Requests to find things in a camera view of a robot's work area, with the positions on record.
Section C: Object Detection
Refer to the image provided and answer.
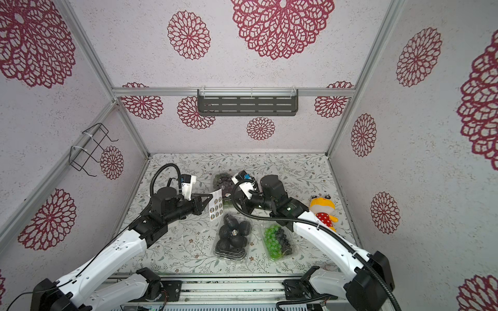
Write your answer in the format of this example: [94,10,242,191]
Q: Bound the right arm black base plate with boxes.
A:
[283,279,322,300]

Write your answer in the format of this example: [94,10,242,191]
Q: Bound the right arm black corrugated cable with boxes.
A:
[230,179,402,311]

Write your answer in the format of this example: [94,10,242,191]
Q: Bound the black wire wall rack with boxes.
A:
[68,123,118,178]

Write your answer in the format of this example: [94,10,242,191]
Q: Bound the yellow red plush toy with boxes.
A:
[309,195,338,231]

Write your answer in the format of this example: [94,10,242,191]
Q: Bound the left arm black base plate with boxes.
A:
[134,280,183,303]

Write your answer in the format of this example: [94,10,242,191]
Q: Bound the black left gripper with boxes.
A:
[165,193,214,225]

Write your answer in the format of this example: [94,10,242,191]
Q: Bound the sticker label sheet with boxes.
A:
[208,189,224,221]

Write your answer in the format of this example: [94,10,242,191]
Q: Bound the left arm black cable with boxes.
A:
[5,162,184,311]

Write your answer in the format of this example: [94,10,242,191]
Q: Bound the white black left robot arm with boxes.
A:
[30,187,213,310]

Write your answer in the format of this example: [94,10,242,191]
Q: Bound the clear box green grapes blueberries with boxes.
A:
[260,224,296,261]

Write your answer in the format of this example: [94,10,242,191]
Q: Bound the clear box purple grapes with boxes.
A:
[212,172,235,202]

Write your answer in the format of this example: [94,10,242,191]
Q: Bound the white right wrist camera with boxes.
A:
[232,170,259,199]

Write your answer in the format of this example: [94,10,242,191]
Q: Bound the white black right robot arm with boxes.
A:
[230,171,401,310]

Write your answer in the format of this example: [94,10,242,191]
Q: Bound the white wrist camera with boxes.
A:
[180,174,197,201]
[232,170,259,199]

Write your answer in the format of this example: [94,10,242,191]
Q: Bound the grey metal wall shelf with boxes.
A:
[197,89,299,117]

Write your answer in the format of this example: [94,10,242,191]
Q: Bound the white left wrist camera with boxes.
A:
[180,174,197,201]

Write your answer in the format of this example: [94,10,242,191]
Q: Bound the aluminium mounting rail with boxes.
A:
[83,275,396,306]

